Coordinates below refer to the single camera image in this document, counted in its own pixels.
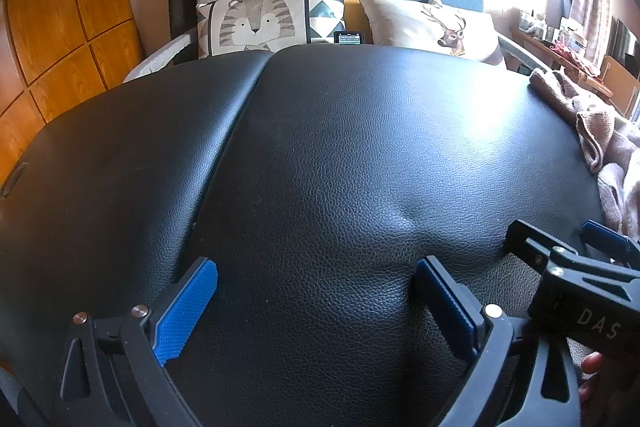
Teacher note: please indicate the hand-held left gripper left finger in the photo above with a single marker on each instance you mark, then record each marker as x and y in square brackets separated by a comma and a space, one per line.
[185, 307]

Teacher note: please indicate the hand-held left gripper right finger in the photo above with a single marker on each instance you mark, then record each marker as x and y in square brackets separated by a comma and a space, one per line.
[450, 307]

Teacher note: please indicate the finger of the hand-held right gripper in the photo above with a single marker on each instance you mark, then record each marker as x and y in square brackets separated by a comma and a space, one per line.
[530, 247]
[607, 237]

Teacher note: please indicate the person's right hand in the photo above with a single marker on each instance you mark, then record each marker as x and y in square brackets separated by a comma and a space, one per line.
[592, 367]

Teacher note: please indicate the pink knit sweater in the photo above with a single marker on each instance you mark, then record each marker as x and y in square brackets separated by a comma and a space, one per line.
[600, 132]

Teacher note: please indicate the brown cardboard box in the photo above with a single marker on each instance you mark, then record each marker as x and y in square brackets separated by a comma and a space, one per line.
[620, 77]

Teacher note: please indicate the black leather table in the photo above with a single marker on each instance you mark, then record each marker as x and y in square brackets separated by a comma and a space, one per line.
[325, 157]

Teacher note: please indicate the wooden side table with clutter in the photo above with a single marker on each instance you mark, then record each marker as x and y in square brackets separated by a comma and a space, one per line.
[555, 34]

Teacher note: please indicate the deer print cushion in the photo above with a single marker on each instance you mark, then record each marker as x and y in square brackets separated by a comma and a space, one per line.
[410, 24]

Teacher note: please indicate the small screen device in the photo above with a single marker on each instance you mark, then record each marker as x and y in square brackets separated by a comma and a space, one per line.
[350, 38]

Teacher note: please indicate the tiger print cushion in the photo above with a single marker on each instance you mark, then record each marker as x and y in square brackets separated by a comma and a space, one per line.
[255, 22]

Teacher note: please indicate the wooden wardrobe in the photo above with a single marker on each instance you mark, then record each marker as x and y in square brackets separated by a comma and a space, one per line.
[50, 7]

